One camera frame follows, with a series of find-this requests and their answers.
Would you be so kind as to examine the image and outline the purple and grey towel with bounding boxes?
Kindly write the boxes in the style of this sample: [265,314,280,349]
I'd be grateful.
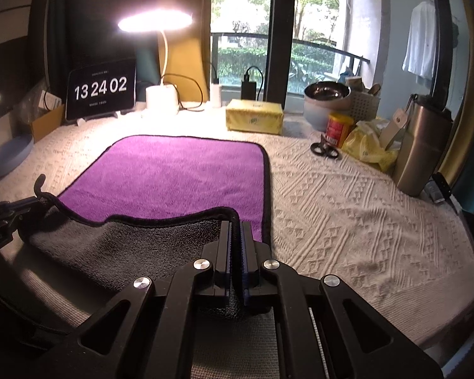
[18,135,271,302]

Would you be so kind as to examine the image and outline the white textured tablecloth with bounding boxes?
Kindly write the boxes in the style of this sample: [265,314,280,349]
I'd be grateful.
[0,108,474,378]

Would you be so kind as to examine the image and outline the cardboard box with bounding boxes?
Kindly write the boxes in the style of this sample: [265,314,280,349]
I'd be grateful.
[30,105,66,143]

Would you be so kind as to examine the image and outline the clear plastic bag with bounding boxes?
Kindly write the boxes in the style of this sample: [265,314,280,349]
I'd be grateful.
[14,79,62,123]

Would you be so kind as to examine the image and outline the black scissors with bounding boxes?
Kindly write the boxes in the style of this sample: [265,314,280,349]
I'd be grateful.
[310,134,340,160]

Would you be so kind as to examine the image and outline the yellow tissue pack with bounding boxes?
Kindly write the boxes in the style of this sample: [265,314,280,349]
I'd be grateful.
[225,99,284,135]

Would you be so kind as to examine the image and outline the white bowl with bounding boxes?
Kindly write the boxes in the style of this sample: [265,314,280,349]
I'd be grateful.
[303,99,334,132]

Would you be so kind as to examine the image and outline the red yellow can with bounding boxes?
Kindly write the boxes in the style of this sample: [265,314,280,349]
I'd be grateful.
[325,112,355,148]

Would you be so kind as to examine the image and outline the yellow plastic bag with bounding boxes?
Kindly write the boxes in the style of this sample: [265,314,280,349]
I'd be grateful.
[342,118,401,174]

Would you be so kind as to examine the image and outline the tablet showing clock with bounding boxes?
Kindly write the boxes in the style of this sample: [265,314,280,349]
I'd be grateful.
[66,58,136,122]

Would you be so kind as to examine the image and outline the black power bank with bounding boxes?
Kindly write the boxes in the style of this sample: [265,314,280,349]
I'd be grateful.
[240,81,257,101]

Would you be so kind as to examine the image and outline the white charger adapter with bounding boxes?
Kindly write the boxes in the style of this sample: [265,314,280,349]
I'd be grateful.
[210,83,222,107]

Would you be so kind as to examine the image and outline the white desk lamp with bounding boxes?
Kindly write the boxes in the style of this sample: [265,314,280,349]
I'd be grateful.
[118,7,193,113]

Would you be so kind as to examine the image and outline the stainless steel bowl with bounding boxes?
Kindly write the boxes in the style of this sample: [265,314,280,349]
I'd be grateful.
[304,81,351,111]

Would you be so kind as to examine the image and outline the white perforated basket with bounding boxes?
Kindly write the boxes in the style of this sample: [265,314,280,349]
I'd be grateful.
[349,86,380,122]

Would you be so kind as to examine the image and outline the mustard yellow curtain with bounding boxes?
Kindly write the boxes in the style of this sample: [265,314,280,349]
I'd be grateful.
[156,0,211,103]

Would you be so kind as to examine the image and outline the stainless steel tumbler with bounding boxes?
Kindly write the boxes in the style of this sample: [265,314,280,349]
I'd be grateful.
[392,94,453,197]

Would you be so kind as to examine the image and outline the dark green curtain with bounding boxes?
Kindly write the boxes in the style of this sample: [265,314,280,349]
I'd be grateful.
[45,0,160,100]

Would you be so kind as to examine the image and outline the white hanging shirt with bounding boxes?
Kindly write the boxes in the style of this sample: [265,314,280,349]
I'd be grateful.
[402,1,437,81]

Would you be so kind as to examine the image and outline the black lamp cable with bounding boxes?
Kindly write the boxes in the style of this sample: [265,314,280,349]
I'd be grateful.
[159,62,222,112]

